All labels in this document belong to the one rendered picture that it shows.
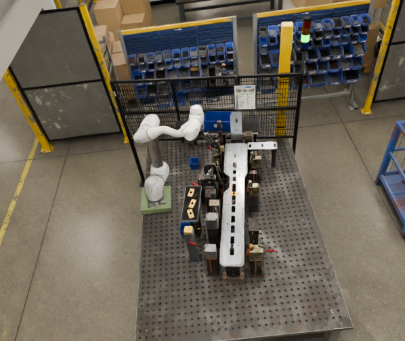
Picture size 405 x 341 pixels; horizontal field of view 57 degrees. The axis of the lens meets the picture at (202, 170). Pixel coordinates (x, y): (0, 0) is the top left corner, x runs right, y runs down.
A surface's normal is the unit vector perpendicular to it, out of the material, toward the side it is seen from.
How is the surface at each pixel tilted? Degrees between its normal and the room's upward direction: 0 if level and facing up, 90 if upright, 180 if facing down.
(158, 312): 0
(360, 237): 0
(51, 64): 91
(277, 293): 0
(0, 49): 90
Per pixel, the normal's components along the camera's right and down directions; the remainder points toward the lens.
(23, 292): -0.10, -0.69
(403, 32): 0.07, 0.73
